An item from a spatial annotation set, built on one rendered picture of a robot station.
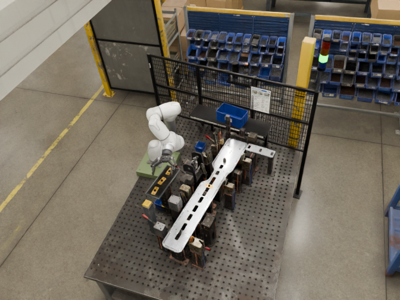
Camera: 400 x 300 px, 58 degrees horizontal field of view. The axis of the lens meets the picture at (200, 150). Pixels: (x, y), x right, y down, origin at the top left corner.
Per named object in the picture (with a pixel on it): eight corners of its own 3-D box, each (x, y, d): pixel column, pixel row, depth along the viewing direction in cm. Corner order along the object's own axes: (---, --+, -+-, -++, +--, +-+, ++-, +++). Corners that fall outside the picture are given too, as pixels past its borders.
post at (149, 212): (156, 236, 332) (148, 209, 301) (150, 233, 335) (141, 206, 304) (161, 230, 337) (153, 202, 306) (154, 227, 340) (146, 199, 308)
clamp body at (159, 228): (168, 254, 319) (162, 233, 293) (157, 249, 323) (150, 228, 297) (173, 246, 325) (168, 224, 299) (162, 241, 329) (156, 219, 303)
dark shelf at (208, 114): (265, 138, 369) (265, 137, 367) (188, 116, 403) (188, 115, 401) (272, 125, 382) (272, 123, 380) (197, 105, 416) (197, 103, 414)
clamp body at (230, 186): (233, 212, 345) (233, 190, 320) (221, 208, 350) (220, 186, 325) (237, 205, 351) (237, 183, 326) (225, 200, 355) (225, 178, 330)
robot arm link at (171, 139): (166, 153, 282) (156, 143, 275) (169, 140, 293) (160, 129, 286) (177, 150, 278) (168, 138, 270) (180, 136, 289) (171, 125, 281)
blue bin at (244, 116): (240, 128, 378) (240, 119, 369) (216, 119, 391) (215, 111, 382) (248, 119, 387) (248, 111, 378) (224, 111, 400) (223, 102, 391)
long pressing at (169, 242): (183, 255, 286) (183, 255, 284) (159, 244, 294) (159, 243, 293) (248, 143, 368) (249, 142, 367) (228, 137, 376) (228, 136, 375)
